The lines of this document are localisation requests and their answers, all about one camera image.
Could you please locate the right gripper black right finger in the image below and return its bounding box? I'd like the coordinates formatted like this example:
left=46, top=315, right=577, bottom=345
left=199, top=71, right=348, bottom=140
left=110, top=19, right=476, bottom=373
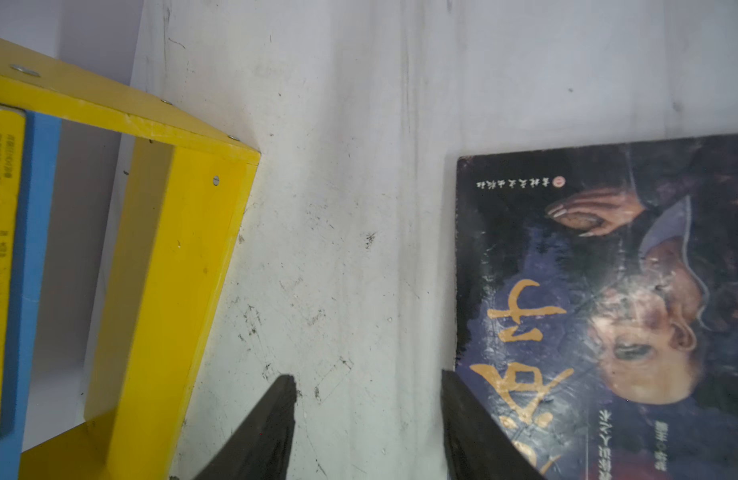
left=441, top=370, right=542, bottom=480

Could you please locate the dark purple illustrated book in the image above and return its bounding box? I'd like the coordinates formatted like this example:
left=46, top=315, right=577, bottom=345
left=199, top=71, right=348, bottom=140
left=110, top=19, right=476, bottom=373
left=454, top=134, right=738, bottom=479

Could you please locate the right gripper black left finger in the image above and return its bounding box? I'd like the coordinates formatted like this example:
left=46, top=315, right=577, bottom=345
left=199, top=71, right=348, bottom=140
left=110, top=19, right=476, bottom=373
left=196, top=374, right=297, bottom=480

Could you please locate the yellow book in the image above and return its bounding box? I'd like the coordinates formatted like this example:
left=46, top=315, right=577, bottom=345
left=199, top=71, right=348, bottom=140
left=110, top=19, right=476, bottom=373
left=0, top=101, right=27, bottom=462

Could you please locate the yellow shelf unit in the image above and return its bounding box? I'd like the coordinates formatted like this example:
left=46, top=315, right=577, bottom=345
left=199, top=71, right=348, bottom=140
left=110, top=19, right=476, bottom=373
left=0, top=39, right=260, bottom=479

